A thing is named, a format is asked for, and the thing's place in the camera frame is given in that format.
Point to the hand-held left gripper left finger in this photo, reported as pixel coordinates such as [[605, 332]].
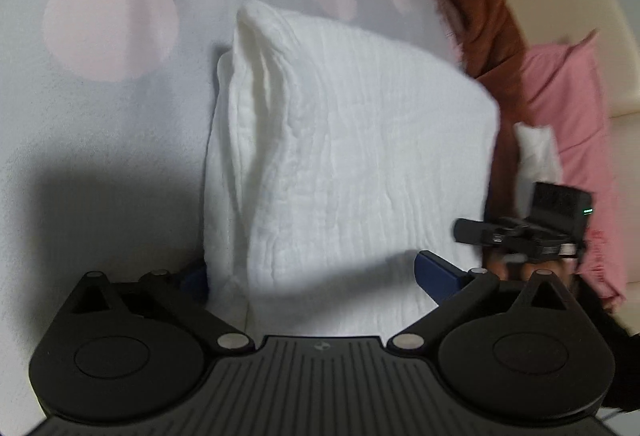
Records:
[[197, 283]]

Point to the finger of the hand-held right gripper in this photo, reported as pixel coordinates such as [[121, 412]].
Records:
[[470, 231]]

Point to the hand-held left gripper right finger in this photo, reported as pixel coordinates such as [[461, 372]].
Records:
[[437, 273]]

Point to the white textured garment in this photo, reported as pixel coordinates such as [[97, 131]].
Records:
[[350, 176]]

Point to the person's right hand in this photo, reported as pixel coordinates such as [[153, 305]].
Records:
[[500, 268]]

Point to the small white cloth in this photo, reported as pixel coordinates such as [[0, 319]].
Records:
[[537, 153]]

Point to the pink pillow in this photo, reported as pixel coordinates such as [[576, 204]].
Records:
[[575, 116]]

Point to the grey pink-dotted bed sheet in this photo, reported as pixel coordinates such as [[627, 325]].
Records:
[[115, 126]]

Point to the brown fleece garment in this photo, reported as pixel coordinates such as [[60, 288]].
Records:
[[475, 16]]

